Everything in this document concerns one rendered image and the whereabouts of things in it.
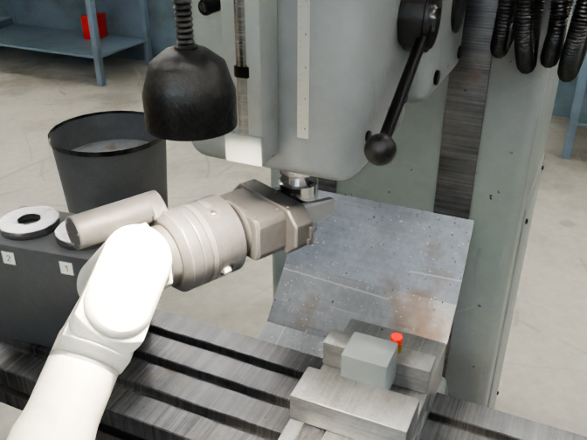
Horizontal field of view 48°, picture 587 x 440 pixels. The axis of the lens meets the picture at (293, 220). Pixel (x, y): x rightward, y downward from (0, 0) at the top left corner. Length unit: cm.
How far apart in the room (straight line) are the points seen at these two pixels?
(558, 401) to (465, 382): 114
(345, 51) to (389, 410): 44
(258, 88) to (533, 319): 230
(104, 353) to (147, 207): 16
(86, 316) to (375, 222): 68
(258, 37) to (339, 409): 45
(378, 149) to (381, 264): 59
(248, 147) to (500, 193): 58
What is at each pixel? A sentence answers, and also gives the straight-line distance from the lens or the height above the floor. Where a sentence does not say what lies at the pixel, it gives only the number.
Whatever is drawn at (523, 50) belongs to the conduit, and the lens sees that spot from 86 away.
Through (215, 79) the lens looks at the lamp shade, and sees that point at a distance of 50.
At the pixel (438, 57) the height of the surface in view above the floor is 139.
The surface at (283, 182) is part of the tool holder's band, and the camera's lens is 77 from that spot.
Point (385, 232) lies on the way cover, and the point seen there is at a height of 102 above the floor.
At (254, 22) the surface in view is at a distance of 59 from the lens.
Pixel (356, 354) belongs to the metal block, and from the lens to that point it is 85.
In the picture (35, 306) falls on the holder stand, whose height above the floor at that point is 99.
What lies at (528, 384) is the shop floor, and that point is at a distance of 249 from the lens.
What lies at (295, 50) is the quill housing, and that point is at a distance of 62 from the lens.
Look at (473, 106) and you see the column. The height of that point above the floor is 126.
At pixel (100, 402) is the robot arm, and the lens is 63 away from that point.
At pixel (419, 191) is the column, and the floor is 110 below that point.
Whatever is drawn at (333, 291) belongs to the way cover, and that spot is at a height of 92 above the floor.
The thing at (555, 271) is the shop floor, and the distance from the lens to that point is 314.
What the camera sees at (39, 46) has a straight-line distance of 604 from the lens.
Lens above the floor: 160
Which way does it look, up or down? 29 degrees down
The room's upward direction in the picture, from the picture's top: straight up
